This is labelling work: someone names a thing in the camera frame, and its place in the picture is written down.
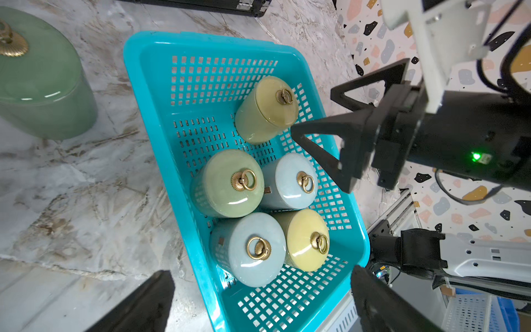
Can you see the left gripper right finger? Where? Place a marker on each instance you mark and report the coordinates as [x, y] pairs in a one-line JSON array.
[[381, 309]]

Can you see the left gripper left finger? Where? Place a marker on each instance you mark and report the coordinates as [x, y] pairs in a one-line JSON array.
[[146, 309]]

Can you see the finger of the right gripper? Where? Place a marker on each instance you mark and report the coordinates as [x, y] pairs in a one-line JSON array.
[[342, 145]]

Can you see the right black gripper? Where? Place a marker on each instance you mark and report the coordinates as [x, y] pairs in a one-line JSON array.
[[456, 133]]

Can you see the light blue tea canister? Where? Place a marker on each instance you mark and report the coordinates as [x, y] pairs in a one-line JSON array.
[[290, 183], [252, 249]]

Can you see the yellow-green tea canister back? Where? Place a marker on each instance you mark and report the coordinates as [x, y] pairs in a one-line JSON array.
[[269, 109]]

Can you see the olive green tea canister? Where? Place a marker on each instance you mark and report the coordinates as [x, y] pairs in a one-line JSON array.
[[230, 185]]

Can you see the teal plastic perforated basket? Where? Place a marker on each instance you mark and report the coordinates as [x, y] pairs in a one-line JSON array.
[[188, 87]]

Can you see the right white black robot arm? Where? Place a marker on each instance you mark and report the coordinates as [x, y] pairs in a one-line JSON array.
[[499, 268]]

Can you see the yellow tea canister front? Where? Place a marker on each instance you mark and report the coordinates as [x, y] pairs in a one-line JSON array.
[[307, 239]]

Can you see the light blue tea canister front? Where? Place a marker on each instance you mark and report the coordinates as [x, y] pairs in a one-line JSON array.
[[252, 249]]

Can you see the white blue storage crate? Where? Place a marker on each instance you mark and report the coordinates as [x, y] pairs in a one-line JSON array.
[[472, 311]]

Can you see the black hard case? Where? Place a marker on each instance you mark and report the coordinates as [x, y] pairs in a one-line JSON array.
[[249, 8]]

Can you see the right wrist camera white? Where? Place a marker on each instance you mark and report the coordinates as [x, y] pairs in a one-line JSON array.
[[446, 33]]

